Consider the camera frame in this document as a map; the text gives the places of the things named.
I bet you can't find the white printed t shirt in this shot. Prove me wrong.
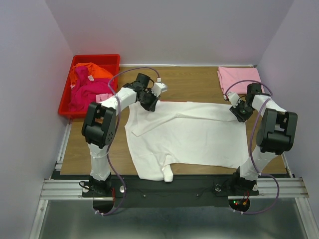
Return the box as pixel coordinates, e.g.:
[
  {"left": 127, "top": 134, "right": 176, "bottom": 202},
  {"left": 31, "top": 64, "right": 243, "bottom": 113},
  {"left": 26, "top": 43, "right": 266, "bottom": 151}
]
[{"left": 125, "top": 102, "right": 248, "bottom": 182}]

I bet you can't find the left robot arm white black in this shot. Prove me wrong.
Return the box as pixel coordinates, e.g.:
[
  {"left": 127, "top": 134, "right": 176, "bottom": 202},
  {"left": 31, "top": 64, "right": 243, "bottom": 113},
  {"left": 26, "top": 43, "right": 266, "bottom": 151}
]
[{"left": 80, "top": 73, "right": 167, "bottom": 194}]

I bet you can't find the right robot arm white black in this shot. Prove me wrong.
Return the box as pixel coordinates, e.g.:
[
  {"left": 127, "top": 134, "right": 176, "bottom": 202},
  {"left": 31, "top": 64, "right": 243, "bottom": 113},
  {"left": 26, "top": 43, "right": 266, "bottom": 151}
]
[{"left": 224, "top": 80, "right": 298, "bottom": 195}]

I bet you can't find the folded pink t shirt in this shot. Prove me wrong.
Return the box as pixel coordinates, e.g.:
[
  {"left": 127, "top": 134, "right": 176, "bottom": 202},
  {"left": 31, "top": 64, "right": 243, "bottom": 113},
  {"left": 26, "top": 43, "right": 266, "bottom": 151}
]
[{"left": 217, "top": 66, "right": 261, "bottom": 95}]

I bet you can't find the light pink garment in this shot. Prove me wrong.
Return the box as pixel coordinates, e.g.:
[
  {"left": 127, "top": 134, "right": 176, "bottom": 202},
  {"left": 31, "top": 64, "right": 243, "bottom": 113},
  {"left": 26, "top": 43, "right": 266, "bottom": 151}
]
[{"left": 95, "top": 93, "right": 113, "bottom": 103}]

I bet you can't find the orange t shirt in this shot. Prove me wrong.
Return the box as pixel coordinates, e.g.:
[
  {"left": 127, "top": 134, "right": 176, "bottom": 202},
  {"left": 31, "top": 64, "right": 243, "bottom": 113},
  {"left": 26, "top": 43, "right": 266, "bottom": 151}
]
[{"left": 69, "top": 62, "right": 113, "bottom": 86}]

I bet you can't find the magenta t shirt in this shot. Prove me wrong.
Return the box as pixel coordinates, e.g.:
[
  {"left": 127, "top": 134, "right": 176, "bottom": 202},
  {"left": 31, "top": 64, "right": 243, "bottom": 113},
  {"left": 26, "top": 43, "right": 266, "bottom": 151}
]
[{"left": 68, "top": 71, "right": 114, "bottom": 112}]

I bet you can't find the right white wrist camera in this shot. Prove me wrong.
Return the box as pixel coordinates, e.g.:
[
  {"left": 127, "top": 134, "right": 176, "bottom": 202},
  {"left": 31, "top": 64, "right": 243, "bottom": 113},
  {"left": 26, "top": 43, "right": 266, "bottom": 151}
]
[{"left": 224, "top": 92, "right": 241, "bottom": 107}]

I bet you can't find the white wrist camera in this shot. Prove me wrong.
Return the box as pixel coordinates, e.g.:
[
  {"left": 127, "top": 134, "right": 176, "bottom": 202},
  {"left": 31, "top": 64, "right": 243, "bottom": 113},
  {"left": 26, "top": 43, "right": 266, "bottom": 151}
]
[
  {"left": 151, "top": 77, "right": 168, "bottom": 97},
  {"left": 224, "top": 92, "right": 241, "bottom": 107}
]

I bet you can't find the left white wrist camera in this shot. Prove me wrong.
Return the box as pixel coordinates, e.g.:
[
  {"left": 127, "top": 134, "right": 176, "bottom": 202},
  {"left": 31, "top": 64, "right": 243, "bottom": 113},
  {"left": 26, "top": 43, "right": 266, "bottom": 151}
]
[{"left": 151, "top": 77, "right": 168, "bottom": 97}]

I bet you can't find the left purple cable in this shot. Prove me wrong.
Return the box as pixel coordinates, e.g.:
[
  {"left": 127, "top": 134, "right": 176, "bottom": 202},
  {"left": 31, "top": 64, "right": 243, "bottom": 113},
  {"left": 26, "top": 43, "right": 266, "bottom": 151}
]
[{"left": 93, "top": 67, "right": 161, "bottom": 217}]

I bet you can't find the purple cable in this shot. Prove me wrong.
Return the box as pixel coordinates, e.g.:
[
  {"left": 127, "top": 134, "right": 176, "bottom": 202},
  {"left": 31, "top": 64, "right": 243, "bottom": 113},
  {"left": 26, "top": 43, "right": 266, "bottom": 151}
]
[
  {"left": 93, "top": 67, "right": 161, "bottom": 217},
  {"left": 224, "top": 79, "right": 280, "bottom": 215}
]

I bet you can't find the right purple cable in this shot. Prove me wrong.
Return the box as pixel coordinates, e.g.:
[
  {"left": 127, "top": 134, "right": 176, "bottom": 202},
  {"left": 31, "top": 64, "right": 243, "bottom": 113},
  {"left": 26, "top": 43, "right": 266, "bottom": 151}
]
[{"left": 224, "top": 79, "right": 280, "bottom": 215}]

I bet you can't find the aluminium frame rail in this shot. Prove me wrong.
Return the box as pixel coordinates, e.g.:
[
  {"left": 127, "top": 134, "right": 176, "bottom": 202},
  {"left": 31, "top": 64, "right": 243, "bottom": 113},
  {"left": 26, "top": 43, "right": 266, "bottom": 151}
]
[{"left": 40, "top": 121, "right": 309, "bottom": 200}]

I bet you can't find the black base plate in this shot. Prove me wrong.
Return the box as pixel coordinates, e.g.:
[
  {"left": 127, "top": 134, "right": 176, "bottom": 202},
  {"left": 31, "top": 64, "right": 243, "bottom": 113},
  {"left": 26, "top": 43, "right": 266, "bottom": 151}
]
[{"left": 51, "top": 174, "right": 291, "bottom": 209}]

